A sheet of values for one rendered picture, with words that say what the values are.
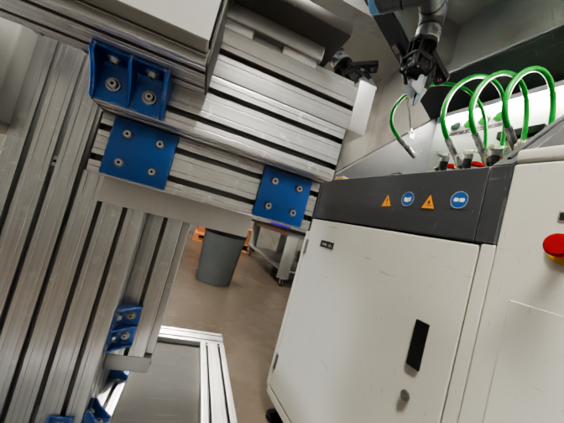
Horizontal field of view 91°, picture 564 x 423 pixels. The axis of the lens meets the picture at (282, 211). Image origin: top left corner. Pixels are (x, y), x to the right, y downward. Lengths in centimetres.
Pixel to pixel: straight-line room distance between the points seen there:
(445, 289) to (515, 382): 18
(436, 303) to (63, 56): 88
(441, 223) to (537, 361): 29
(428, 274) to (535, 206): 24
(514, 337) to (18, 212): 88
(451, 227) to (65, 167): 78
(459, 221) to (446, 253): 8
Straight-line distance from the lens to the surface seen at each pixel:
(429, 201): 76
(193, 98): 44
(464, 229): 69
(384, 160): 135
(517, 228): 65
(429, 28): 115
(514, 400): 64
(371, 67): 131
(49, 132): 67
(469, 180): 72
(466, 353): 67
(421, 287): 72
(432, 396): 72
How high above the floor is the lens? 72
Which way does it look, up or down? 3 degrees up
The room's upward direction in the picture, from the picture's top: 15 degrees clockwise
